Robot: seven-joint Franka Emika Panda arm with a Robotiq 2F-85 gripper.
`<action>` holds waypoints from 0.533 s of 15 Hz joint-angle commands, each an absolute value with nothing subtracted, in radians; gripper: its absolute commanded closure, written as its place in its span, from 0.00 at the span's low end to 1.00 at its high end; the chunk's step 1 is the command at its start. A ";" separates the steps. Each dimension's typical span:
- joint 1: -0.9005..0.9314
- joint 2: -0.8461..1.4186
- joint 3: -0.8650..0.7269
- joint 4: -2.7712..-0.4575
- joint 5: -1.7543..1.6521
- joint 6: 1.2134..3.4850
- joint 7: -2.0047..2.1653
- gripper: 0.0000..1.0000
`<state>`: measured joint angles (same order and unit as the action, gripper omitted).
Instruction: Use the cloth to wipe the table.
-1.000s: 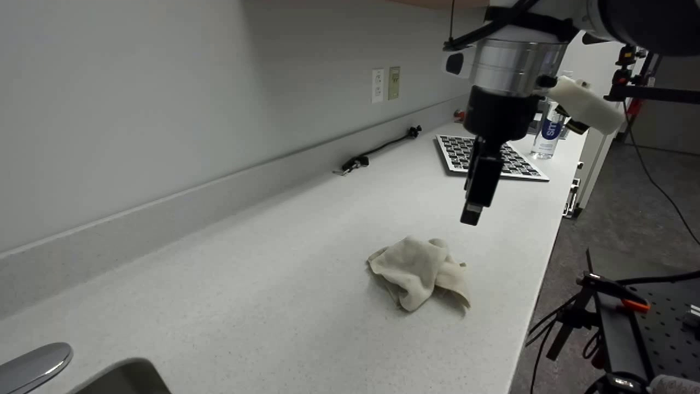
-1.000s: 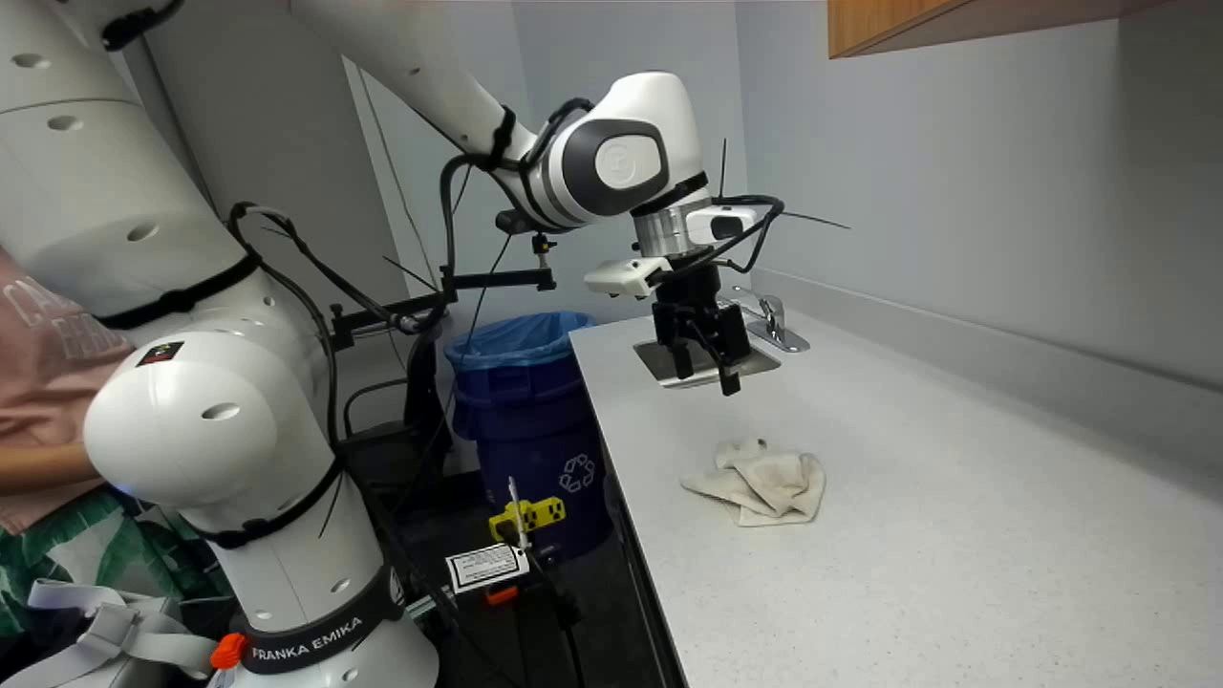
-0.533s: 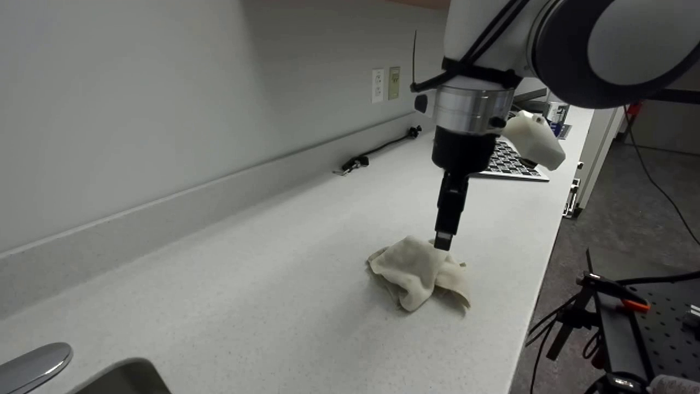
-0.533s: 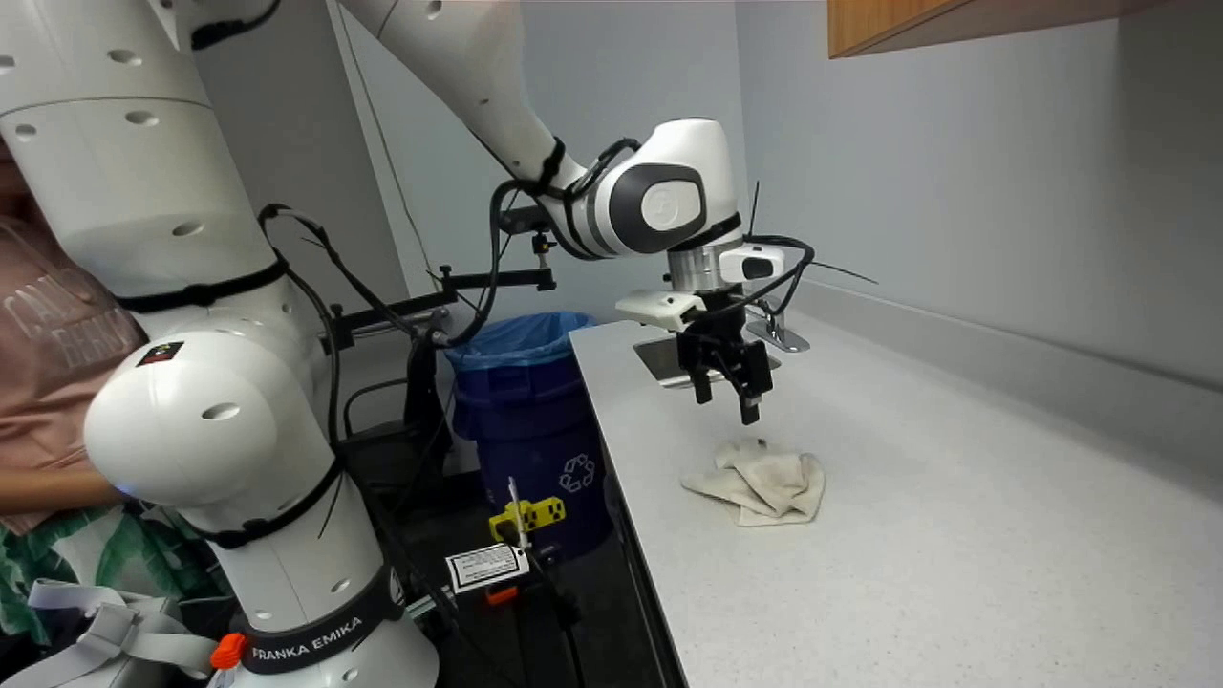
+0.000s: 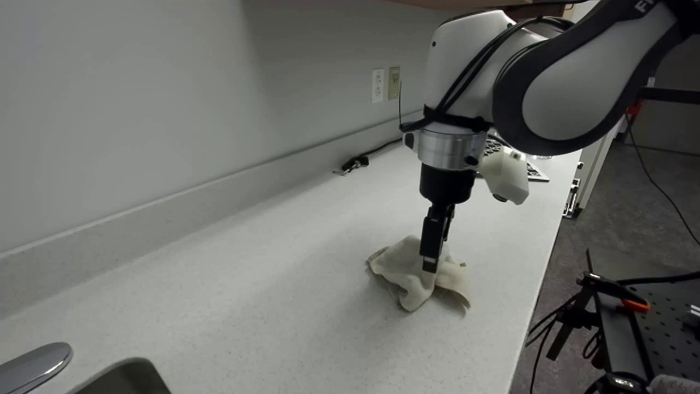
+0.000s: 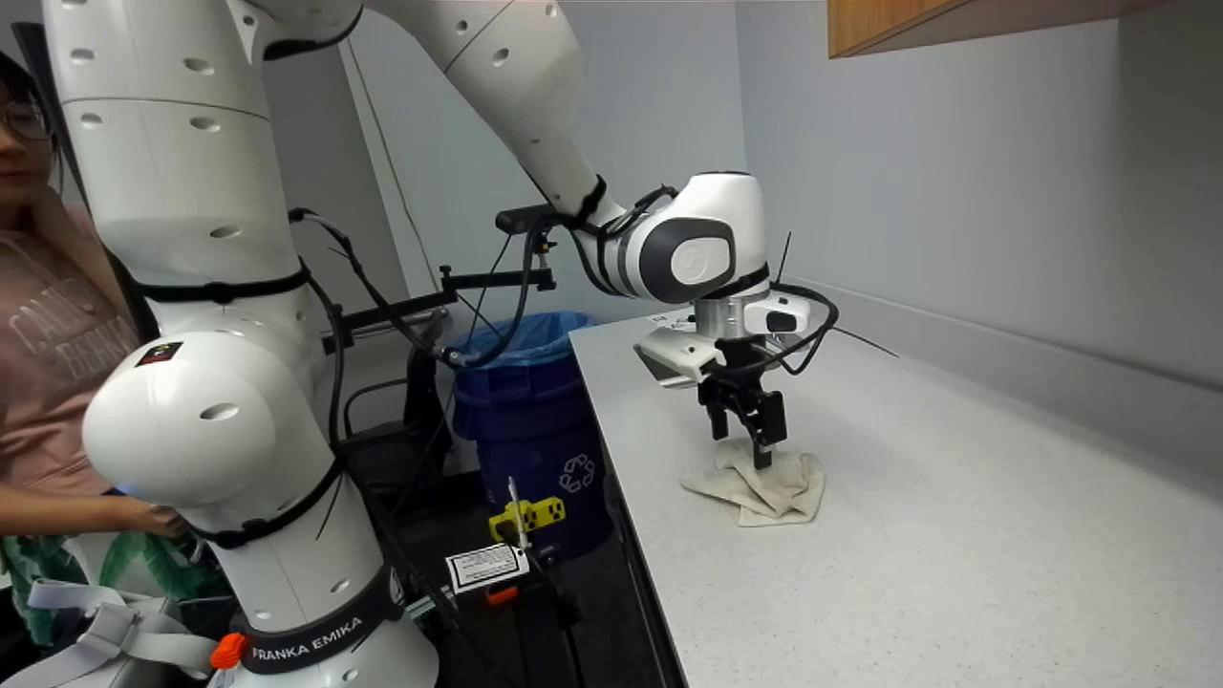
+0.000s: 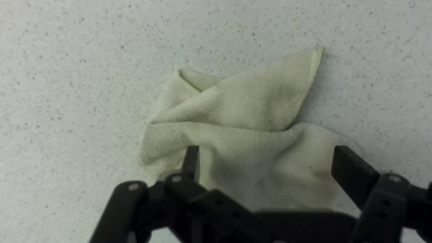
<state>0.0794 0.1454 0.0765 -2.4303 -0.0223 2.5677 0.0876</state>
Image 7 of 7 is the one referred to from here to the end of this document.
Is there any cream cleaning cloth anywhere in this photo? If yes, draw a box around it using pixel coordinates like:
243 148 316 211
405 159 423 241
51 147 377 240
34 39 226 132
139 44 362 213

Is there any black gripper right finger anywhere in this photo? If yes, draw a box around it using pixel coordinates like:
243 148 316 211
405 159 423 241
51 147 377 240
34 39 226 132
331 144 432 243

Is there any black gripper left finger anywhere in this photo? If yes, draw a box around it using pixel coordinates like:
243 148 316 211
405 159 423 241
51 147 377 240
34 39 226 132
88 144 254 243

